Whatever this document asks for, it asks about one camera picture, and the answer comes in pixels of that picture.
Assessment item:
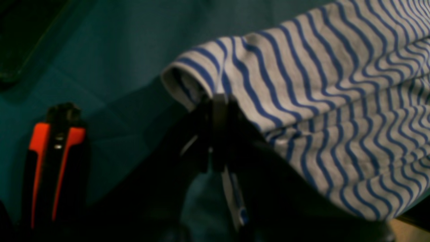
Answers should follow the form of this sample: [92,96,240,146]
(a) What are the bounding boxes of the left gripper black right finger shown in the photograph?
[212,94,393,242]

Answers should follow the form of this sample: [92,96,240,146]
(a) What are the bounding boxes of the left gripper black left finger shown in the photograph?
[84,98,212,242]

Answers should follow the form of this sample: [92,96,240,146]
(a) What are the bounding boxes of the blue white striped T-shirt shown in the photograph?
[161,0,430,220]

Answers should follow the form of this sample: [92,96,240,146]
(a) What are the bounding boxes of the orange black utility knife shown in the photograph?
[20,103,90,233]

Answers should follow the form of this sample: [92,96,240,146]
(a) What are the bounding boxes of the blue table cloth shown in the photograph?
[1,0,330,226]

